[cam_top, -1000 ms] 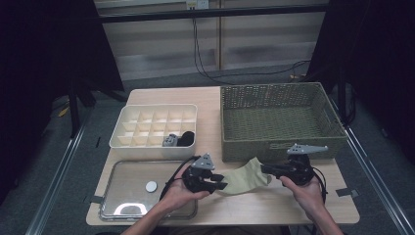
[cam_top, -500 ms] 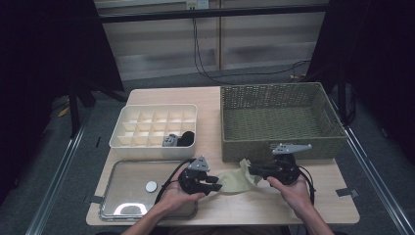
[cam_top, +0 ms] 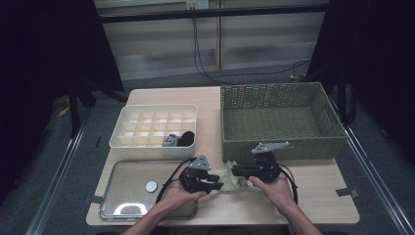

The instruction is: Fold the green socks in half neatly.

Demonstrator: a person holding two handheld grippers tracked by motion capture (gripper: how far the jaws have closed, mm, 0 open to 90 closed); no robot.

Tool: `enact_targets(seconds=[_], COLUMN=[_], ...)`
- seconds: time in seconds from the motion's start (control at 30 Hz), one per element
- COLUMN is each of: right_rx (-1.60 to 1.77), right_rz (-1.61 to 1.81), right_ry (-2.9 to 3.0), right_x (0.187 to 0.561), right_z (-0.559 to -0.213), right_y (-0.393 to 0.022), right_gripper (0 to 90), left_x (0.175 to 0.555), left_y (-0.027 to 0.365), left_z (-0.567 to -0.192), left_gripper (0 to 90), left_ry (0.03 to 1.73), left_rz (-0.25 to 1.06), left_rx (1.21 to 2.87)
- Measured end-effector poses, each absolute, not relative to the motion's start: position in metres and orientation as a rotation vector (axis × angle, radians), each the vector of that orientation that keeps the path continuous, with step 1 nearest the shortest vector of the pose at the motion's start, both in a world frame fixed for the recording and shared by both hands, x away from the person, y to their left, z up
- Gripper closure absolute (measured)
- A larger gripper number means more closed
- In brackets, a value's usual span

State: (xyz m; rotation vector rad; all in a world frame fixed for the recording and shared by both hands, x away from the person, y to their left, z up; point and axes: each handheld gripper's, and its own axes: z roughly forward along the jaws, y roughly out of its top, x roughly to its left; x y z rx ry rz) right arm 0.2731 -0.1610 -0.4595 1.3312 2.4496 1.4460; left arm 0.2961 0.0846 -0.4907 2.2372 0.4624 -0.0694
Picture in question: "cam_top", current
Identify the cream divided storage box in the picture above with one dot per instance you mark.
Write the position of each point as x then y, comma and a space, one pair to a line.
140, 153

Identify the grey sock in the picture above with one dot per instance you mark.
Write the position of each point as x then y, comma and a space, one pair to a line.
169, 141

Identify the black curtain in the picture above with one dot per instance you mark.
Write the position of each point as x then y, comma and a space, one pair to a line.
385, 65
32, 65

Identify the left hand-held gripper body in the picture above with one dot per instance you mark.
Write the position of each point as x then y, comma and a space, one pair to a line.
194, 179

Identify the black sock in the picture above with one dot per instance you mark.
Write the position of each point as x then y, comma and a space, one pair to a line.
186, 138

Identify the black metal stand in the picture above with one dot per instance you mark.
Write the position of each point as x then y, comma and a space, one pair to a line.
74, 111
341, 98

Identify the grey tape piece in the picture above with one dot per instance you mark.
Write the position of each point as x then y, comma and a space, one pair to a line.
94, 199
345, 192

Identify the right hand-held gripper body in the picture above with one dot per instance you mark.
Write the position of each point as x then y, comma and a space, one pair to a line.
266, 169

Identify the clear plastic lid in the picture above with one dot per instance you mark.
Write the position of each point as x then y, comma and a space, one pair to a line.
124, 182

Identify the green woven basket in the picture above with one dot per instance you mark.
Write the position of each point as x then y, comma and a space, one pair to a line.
326, 143

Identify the black horizontal bar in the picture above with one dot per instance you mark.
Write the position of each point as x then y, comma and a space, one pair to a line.
212, 13

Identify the white power outlet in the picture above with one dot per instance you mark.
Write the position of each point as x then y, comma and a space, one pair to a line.
197, 4

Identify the person's left hand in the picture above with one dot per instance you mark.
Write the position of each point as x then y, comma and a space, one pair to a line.
177, 197

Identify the cream sock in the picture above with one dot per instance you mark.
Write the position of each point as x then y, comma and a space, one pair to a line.
233, 182

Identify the person's right hand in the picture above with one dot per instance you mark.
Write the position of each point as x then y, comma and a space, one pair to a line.
277, 194

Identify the metal floor rail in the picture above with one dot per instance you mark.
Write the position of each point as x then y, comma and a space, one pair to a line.
55, 189
375, 182

